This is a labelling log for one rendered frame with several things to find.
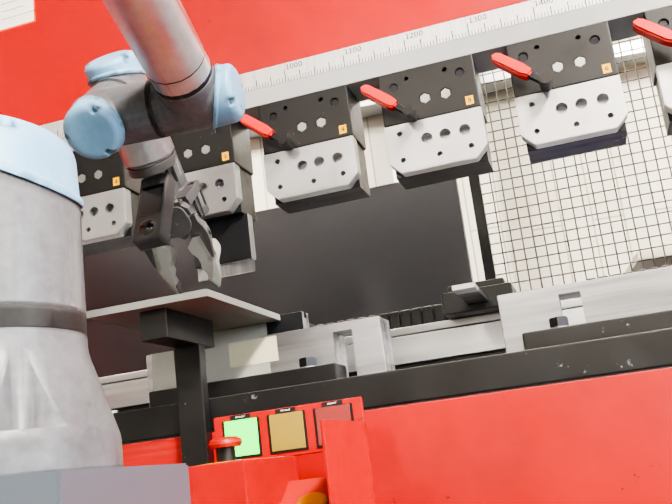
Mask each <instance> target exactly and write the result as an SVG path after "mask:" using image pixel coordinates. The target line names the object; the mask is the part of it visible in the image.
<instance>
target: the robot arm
mask: <svg viewBox="0 0 672 504"><path fill-rule="evenodd" d="M102 1H103V3H104V4H105V6H106V8H107V9H108V11H109V13H110V14H111V16H112V18H113V19H114V21H115V23H116V24H117V26H118V28H119V29H120V31H121V33H122V34H123V36H124V38H125V39H126V41H127V43H128V44H129V46H130V48H131V49H132V51H131V50H121V51H117V52H113V53H110V54H107V55H104V56H102V57H99V58H97V59H95V60H93V61H91V62H90V63H88V64H87V65H86V67H85V74H86V77H87V79H88V85H89V87H91V89H90V90H89V91H88V92H87V93H86V94H84V95H83V96H82V97H80V98H78V99H77V100H76V101H75V102H74V103H73V104H72V106H71V109H70V110H69V111H68V112H67V114H66V116H65V118H64V122H63V132H64V137H65V138H66V140H67V142H68V144H69V145H70V147H71V148H72V149H73V150H74V151H75V152H77V153H78V154H80V155H81V156H83V157H86V158H89V159H103V158H107V157H109V156H110V155H112V154H114V153H116V152H117V151H118V152H119V154H120V156H121V159H122V161H123V163H124V166H126V167H127V170H128V173H129V175H130V177H131V178H133V179H141V178H144V179H143V180H142V181H141V187H140V194H139V201H138V207H137V214H136V221H135V228H134V235H133V244H134V245H135V246H136V247H137V248H138V249H139V250H140V251H145V253H146V255H147V257H148V258H149V260H150V262H151V263H152V265H153V267H154V268H155V269H156V270H157V271H158V273H159V274H160V276H161V277H162V278H163V280H164V281H165V282H166V283H167V284H168V285H169V286H170V287H171V289H172V290H174V291H175V292H176V293H177V294H181V293H182V290H181V284H180V280H179V279H178V278H177V276H176V267H175V262H176V249H175V247H172V246H171V245H170V243H169V239H173V238H178V237H180V238H182V239H183V240H186V238H187V237H188V233H189V232H190V235H191V237H192V239H191V241H190V243H189V246H188V249H189V251H190V252H191V254H192V255H194V256H196V257H197V258H198V259H199V261H200V262H201V267H202V269H203V270H204V271H205V272H206V273H207V275H208V281H209V282H211V283H212V284H213V285H215V286H216V287H217V288H218V287H220V285H221V268H220V263H219V258H220V253H221V246H220V244H219V242H218V241H217V240H216V239H215V238H212V234H211V231H210V228H209V226H208V225H207V223H206V222H205V221H204V220H202V219H201V218H200V217H201V216H202V214H203V216H204V217H205V216H206V215H207V213H208V212H209V210H210V209H209V207H208V204H207V202H206V199H205V196H204V194H203V191H202V189H201V186H200V184H199V181H198V180H194V181H187V179H186V176H185V174H184V171H183V169H182V166H181V164H180V161H179V159H178V156H177V154H176V151H175V148H174V145H173V142H172V140H171V137H170V136H174V135H179V134H185V133H190V132H195V131H200V130H205V129H211V128H212V130H214V129H216V128H218V127H222V126H226V125H230V124H233V123H237V122H239V121H240V120H241V119H242V118H243V116H244V112H245V97H244V91H243V87H242V83H241V79H240V77H239V74H238V72H237V70H236V69H235V68H234V67H233V66H232V65H231V64H218V63H217V64H215V66H212V64H211V62H210V60H209V58H208V55H207V53H206V51H205V49H204V47H203V45H202V43H201V41H200V39H199V37H198V35H197V33H196V31H195V29H194V27H193V25H192V23H191V21H190V19H189V17H188V15H187V13H186V11H185V9H184V7H183V5H182V3H181V1H180V0H102ZM146 75H147V76H148V78H149V79H147V77H146ZM190 185H191V186H190ZM199 191H200V194H201V196H202V199H203V202H204V204H205V205H204V207H203V206H202V204H201V201H200V198H199V196H198V192H199ZM83 208H84V203H83V199H82V198H81V197H80V195H79V185H78V175H77V165H76V160H75V157H74V154H73V152H72V151H71V149H70V148H69V146H68V145H67V144H66V143H65V142H64V141H63V140H62V139H61V138H59V137H58V136H57V135H55V134H54V133H52V132H50V131H48V130H46V129H44V128H42V127H40V126H38V125H35V124H33V123H30V122H27V121H24V120H21V119H17V118H14V117H10V116H5V115H1V114H0V478H1V477H9V476H17V475H24V474H32V473H39V472H47V471H54V470H69V469H88V468H106V467H124V464H123V449H122V438H121V433H120V431H119V428H118V426H117V423H116V421H115V418H114V416H113V413H112V410H111V408H110V405H109V403H108V400H107V398H106V395H105V393H104V390H103V388H102V385H101V383H100V380H99V378H98V375H97V373H96V370H95V368H94V365H93V363H92V360H91V357H90V354H89V349H88V337H87V320H86V318H87V317H86V298H85V280H84V262H83V243H82V225H81V209H83Z"/></svg>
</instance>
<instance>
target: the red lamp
mask: <svg viewBox="0 0 672 504"><path fill-rule="evenodd" d="M315 414H316V423H317V432H318V440H319V446H321V445H322V437H321V428H320V420H347V421H351V413H350V404H344V405H337V406H330V407H323V408H317V409H315Z"/></svg>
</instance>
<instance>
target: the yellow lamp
mask: <svg viewBox="0 0 672 504"><path fill-rule="evenodd" d="M269 423H270V433H271V443H272V452H276V451H283V450H291V449H298V448H306V441H305V432H304V423H303V413H302V411H296V412H289V413H282V414H275V415H269Z"/></svg>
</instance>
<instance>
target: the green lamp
mask: <svg viewBox="0 0 672 504"><path fill-rule="evenodd" d="M224 429H225V437H229V436H237V437H239V438H241V440H242V444H241V446H236V447H235V455H236V457H238V456H246V455H253V454H260V449H259V439H258V428H257V418H256V417H255V418H248V419H241V420H234V421H228V422H224Z"/></svg>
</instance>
